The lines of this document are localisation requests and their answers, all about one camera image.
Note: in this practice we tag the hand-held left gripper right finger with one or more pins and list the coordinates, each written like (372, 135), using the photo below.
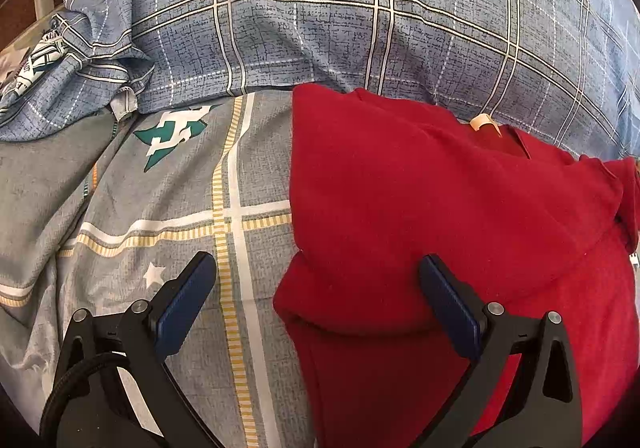
(452, 303)

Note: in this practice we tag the red garment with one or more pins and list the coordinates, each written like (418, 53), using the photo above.
(425, 188)

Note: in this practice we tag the grey patterned bedsheet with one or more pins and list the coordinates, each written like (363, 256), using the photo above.
(150, 188)

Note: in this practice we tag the blue plaid pillow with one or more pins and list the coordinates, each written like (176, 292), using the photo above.
(350, 2)

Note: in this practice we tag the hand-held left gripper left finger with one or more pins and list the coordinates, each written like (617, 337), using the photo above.
(187, 303)

